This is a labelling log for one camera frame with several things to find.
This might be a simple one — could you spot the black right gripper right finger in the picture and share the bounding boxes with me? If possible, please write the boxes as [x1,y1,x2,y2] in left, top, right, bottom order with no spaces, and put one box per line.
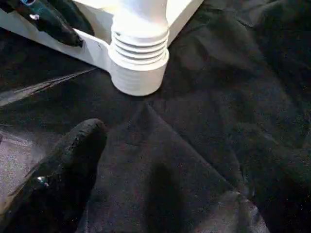
[232,127,311,233]

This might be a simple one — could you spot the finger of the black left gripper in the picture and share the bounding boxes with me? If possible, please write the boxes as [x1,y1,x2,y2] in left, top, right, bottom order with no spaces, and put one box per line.
[0,0,84,48]
[46,0,96,36]

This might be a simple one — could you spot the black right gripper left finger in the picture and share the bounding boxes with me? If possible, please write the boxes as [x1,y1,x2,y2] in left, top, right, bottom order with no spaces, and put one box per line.
[0,118,108,233]

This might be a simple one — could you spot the white plastic table leg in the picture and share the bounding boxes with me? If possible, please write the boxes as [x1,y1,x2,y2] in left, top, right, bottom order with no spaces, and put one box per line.
[112,0,170,65]

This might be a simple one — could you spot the white plastic table top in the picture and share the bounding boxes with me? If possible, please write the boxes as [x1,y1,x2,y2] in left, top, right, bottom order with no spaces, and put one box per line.
[0,0,205,96]

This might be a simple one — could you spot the black plastic mat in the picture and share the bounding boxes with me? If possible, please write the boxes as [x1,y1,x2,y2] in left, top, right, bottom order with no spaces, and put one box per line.
[0,0,311,233]

